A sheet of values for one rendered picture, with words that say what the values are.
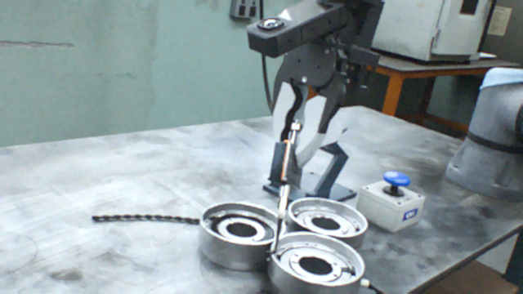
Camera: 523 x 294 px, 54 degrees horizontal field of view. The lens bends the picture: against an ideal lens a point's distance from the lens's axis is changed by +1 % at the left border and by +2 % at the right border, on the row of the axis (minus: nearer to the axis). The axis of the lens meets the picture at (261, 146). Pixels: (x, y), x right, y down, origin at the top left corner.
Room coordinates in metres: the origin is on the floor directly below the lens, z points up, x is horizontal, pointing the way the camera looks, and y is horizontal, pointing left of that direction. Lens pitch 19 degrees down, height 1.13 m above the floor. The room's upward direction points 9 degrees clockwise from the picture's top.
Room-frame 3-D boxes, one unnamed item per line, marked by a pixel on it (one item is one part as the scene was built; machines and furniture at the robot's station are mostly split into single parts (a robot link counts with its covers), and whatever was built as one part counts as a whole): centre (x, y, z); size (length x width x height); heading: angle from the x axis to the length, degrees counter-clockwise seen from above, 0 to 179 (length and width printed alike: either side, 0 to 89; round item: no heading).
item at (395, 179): (0.71, -0.21, 0.85); 0.04 x 0.04 x 0.05
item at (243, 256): (0.55, 0.01, 0.82); 0.10 x 0.10 x 0.04
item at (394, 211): (0.72, -0.21, 0.82); 0.08 x 0.07 x 0.05; 136
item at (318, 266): (0.50, -0.08, 0.82); 0.10 x 0.10 x 0.04
